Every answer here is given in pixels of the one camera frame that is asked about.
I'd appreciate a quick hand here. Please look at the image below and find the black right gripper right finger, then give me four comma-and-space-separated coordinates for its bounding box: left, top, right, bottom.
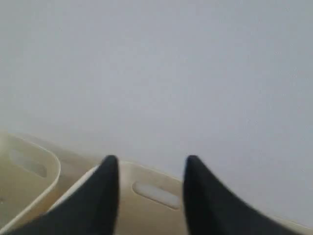
183, 155, 295, 235

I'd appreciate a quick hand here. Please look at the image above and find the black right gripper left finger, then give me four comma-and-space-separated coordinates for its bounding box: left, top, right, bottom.
8, 155, 119, 235

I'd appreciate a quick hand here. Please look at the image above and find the cream bin circle mark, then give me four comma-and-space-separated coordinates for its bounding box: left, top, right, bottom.
4, 161, 313, 235

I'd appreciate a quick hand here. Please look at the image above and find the cream bin square mark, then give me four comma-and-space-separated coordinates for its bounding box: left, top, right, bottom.
0, 133, 61, 233

